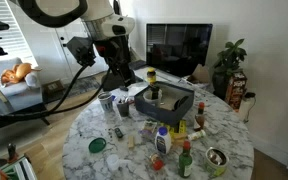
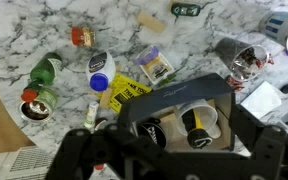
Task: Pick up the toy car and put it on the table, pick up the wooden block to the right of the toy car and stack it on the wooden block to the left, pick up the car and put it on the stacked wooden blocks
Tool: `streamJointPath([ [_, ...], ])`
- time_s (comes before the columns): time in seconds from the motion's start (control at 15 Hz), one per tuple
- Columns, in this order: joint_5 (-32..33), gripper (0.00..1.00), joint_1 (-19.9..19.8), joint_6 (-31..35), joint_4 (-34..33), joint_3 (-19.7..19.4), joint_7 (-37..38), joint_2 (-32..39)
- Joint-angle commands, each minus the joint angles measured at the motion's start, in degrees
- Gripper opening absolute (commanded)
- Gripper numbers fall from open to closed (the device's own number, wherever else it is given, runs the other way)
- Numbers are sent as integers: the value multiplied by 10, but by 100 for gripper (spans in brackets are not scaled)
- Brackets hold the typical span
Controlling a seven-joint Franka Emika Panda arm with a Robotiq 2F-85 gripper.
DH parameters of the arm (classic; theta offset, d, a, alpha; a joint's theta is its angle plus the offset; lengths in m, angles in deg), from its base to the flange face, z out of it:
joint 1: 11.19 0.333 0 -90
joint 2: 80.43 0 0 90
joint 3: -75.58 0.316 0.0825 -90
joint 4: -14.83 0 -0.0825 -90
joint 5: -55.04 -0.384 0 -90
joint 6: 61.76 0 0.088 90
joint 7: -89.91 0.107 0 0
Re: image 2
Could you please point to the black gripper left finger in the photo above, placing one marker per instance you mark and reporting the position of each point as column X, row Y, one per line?
column 84, row 153

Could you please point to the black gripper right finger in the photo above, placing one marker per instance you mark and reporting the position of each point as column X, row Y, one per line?
column 277, row 153

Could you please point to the tan wooden block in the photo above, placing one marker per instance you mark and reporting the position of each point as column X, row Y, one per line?
column 150, row 21

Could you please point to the dark green toy car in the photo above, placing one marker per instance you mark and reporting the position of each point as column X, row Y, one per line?
column 185, row 9

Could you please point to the small sauce bottle red cap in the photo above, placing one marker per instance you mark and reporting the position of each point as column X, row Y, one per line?
column 100, row 124

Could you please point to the small white tube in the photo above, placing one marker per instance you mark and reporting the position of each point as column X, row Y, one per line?
column 91, row 115

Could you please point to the white floor vent grille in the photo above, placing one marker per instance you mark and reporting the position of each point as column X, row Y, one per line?
column 24, row 163

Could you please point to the open green tin can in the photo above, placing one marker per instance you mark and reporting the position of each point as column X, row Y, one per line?
column 40, row 105

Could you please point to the black round tin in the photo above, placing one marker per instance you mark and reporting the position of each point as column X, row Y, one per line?
column 154, row 133

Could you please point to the yellow printed paper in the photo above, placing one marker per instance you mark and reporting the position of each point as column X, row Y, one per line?
column 125, row 90

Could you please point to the red candy wrapper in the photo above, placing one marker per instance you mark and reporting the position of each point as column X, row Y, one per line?
column 270, row 60
column 234, row 83

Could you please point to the clear plastic cup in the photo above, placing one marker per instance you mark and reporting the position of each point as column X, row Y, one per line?
column 202, row 111

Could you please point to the white bottle with blue cap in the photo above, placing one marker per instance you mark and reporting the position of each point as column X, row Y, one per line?
column 100, row 68

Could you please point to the green bottle with red cap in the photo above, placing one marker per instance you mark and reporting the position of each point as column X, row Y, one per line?
column 45, row 71

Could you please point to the clear cup with dark contents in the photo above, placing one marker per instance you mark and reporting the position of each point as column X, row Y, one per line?
column 240, row 55

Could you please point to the dark cardboard box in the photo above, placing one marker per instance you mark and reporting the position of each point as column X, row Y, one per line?
column 184, row 91

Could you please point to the clear plastic package purple edge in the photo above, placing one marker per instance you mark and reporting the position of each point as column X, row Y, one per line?
column 155, row 65

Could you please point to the small red jar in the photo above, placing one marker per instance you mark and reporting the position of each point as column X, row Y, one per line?
column 82, row 36

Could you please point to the metal tumbler with blue print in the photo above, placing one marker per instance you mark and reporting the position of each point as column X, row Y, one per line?
column 284, row 28

